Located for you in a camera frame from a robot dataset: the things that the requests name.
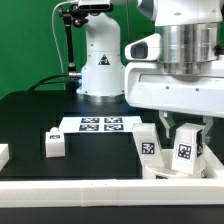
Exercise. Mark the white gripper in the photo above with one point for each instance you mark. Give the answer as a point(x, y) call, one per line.
point(147, 85)

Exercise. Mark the white round stool seat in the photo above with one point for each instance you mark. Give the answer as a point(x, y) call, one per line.
point(166, 172)

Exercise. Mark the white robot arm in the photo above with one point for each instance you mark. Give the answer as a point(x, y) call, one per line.
point(179, 68)

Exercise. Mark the white U-shaped obstacle fence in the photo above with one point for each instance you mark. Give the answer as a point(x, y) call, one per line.
point(135, 192)

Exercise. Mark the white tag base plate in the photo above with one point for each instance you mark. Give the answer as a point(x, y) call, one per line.
point(106, 124)

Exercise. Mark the black camera on mount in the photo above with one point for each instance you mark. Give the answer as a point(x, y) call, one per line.
point(95, 6)

